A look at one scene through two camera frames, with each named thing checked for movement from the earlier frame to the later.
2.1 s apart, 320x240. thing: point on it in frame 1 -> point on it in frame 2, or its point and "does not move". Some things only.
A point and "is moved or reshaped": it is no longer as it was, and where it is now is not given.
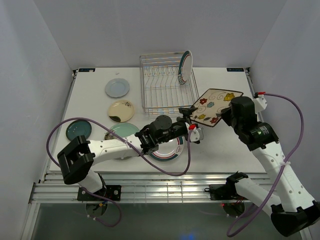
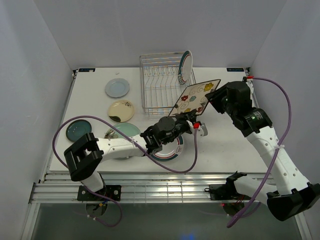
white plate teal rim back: [185, 67] does not move
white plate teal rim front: [169, 149] does not move
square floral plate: [210, 103] is moved or reshaped
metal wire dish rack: [162, 95] does not move
